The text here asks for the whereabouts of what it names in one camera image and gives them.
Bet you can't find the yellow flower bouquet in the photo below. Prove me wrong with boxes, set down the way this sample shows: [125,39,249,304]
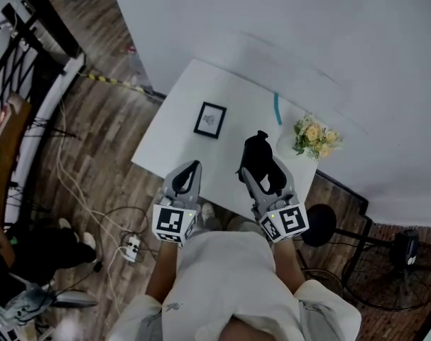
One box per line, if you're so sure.
[292,114,344,162]

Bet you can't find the brown wooden desk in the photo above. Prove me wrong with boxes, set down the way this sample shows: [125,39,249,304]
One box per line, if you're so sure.
[0,92,33,227]

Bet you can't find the person's left forearm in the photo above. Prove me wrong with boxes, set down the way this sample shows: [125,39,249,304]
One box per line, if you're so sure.
[145,240,182,304]

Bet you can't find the person's right forearm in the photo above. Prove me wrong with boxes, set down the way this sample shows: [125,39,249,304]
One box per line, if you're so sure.
[271,239,307,292]

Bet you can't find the black picture frame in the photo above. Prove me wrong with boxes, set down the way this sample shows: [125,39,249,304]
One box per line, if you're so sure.
[192,101,228,141]

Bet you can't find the yellow black striped cable cover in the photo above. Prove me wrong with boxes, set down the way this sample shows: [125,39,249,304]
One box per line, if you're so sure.
[77,69,146,94]

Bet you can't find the black item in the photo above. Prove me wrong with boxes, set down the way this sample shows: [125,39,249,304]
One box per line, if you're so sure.
[235,129,288,195]

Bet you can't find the person's trouser legs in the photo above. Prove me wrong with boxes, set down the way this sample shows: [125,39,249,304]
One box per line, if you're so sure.
[203,214,263,234]

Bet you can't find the black round stool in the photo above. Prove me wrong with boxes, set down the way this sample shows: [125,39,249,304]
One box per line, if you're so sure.
[301,204,397,248]

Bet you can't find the white table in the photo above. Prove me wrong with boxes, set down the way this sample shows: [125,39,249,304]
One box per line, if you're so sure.
[130,58,344,224]

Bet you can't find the person's white shirt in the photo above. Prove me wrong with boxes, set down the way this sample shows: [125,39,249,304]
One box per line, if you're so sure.
[107,225,363,341]

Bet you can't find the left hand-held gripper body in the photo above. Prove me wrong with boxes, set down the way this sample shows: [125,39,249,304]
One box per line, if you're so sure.
[152,186,202,249]

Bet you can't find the white power strip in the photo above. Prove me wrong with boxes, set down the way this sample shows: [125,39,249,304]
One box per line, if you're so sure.
[122,235,141,263]

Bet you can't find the person's shoe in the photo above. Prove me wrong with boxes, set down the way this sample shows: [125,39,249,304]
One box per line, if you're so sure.
[200,202,217,227]

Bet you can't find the white cable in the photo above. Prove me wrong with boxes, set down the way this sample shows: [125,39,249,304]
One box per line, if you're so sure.
[55,99,138,315]

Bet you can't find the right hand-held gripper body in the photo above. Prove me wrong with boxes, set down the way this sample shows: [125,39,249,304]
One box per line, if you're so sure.
[251,188,310,244]

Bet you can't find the black floor fan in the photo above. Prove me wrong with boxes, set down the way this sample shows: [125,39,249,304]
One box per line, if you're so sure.
[342,228,431,313]

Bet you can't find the black metal rack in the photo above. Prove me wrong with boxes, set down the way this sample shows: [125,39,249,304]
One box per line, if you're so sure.
[0,0,87,134]

